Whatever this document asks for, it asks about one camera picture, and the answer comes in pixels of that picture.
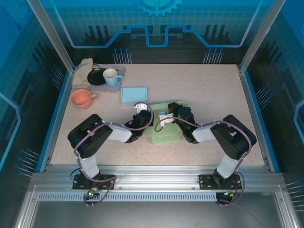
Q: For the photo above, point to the light blue paper box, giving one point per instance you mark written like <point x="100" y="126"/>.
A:
<point x="133" y="95"/>

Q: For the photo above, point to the light blue ceramic mug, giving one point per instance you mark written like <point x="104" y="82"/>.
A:
<point x="111" y="79"/>

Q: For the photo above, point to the aluminium mounting rail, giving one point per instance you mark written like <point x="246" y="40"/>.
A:
<point x="154" y="178"/>

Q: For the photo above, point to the orange ceramic cup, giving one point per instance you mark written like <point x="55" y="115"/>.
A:
<point x="80" y="97"/>

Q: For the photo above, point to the light green paper box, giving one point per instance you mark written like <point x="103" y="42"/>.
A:
<point x="164" y="137"/>

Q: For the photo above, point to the beige folded cloth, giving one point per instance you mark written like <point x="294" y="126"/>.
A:
<point x="80" y="73"/>

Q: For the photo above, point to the aluminium side rail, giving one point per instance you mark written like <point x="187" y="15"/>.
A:
<point x="247" y="95"/>
<point x="59" y="118"/>

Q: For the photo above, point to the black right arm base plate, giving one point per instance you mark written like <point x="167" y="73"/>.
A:
<point x="205" y="181"/>

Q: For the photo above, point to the wooden utensil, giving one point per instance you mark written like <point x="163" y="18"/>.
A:
<point x="96" y="68"/>

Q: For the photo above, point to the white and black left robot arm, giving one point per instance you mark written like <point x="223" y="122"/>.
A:
<point x="90" y="135"/>

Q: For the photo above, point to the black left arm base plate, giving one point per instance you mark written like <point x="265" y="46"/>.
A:
<point x="78" y="183"/>

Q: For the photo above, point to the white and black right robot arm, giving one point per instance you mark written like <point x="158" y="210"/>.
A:
<point x="235" y="137"/>

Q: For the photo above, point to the black round plate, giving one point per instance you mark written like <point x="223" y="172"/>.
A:
<point x="95" y="78"/>

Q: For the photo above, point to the aluminium frame post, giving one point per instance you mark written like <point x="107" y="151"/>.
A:
<point x="53" y="35"/>
<point x="259" y="35"/>

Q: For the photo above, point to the purple plastic tray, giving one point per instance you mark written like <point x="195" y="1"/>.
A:
<point x="112" y="89"/>

